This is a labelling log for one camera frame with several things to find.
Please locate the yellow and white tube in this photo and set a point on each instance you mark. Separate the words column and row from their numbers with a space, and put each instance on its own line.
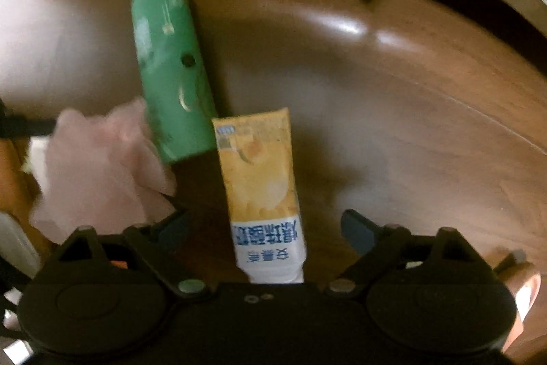
column 256, row 185

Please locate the pink plastic glove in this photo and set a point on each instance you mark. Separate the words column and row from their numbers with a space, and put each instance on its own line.
column 98, row 172

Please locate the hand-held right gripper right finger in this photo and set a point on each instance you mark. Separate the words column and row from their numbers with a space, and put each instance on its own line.
column 359, row 232

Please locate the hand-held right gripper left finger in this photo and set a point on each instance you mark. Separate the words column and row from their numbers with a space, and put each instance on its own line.
column 173, row 232

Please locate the green plastic roll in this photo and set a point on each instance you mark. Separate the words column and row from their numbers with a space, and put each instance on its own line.
column 171, row 70

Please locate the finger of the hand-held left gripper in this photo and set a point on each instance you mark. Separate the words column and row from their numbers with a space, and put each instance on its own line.
column 30, row 125

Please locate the tan slipper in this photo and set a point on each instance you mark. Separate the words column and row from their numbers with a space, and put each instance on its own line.
column 523, row 305
column 10, row 177

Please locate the white sock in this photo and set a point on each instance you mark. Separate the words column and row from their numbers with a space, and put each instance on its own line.
column 17, row 241

